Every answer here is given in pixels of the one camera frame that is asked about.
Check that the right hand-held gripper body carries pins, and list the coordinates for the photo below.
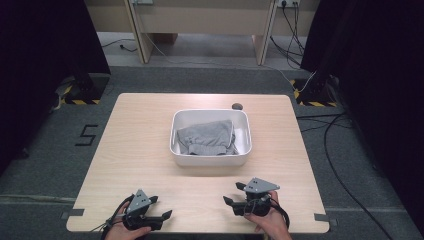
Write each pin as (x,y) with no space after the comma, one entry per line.
(261,185)

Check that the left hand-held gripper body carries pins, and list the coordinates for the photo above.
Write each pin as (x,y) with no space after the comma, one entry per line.
(140,201)

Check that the white plastic storage bin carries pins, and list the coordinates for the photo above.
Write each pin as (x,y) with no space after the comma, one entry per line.
(206,160)

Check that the grey shorts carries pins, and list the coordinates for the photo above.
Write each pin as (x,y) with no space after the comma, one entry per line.
(206,135)

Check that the person's left hand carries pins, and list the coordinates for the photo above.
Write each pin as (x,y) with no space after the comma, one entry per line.
(120,233)

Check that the person's right hand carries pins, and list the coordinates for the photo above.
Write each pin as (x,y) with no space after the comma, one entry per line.
(271,223)

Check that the grey tape strip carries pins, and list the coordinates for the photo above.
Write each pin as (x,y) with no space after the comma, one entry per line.
(322,218)
(72,212)

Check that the dark round table grommet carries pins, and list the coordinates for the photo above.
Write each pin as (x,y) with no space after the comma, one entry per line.
(237,106)

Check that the stand base with striped tape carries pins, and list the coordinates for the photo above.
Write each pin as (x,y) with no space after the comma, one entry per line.
(315,91)
(83,88)

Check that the dark curtain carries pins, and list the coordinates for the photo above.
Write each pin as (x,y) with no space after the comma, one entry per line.
(40,50)
(383,66)

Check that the beige wooden desk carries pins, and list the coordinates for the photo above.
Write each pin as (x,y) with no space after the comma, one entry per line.
(200,16)

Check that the white wall socket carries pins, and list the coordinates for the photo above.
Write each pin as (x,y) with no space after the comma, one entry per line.
(288,2)

